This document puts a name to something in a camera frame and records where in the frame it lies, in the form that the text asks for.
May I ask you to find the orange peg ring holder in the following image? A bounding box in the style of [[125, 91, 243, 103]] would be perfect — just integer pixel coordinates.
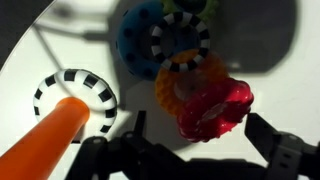
[[0, 69, 117, 180]]

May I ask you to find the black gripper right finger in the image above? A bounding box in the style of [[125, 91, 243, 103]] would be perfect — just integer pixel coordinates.
[[245, 113, 320, 180]]

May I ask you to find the blue dotted toy ring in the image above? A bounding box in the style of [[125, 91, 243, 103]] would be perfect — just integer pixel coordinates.
[[116, 0, 202, 81]]

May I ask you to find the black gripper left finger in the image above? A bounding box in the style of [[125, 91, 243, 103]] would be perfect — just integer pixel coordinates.
[[64, 110, 188, 180]]

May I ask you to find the red toy ring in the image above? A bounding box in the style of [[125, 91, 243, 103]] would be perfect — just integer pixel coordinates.
[[176, 78, 255, 144]]

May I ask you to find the small black white striped ring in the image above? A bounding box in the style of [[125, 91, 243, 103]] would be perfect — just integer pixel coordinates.
[[150, 11, 211, 73]]

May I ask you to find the orange toy ring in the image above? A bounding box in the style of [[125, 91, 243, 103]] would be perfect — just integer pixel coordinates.
[[154, 49, 231, 118]]

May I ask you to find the green toy ring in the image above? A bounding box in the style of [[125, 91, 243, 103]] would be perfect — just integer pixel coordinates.
[[161, 0, 220, 24]]

